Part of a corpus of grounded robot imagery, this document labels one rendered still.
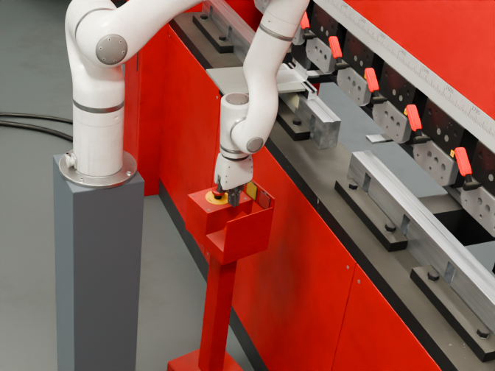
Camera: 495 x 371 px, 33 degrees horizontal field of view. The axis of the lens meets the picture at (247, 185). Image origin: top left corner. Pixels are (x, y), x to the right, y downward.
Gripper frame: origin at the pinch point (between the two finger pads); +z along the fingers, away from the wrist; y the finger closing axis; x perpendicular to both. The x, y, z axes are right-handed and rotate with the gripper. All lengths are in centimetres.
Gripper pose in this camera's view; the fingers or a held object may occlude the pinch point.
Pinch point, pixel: (233, 198)
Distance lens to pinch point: 227.3
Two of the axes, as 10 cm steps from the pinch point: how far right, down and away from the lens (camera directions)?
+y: -8.1, 3.1, -4.9
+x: 5.8, 5.0, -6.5
